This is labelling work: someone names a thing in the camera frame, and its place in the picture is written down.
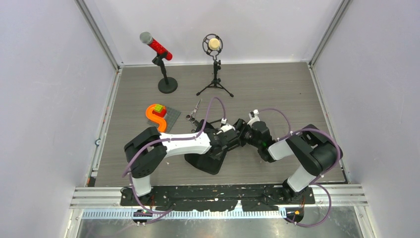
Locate black tool pouch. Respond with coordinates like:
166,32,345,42
184,146,228,175

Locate black comb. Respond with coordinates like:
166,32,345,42
191,120,201,133

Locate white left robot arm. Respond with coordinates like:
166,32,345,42
123,125,241,205

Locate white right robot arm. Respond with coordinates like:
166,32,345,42
234,119,343,204

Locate silver hair scissors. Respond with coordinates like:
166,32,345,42
186,99,202,123

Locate black tripod microphone stand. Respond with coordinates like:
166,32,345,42
196,60,234,97

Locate orange curved toy slide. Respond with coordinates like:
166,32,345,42
146,104,167,132

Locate red toy block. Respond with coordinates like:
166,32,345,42
152,104,167,118

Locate lime green toy brick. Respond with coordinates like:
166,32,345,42
154,104,165,113

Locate black round-base microphone stand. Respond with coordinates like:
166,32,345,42
152,53,178,94

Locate beige condenser microphone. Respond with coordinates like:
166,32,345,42
202,33,223,55

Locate red handheld microphone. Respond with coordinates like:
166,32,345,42
139,32,173,60

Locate grey studded base plate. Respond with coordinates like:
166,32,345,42
147,107,181,132

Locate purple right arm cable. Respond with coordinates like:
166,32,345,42
253,108,342,228

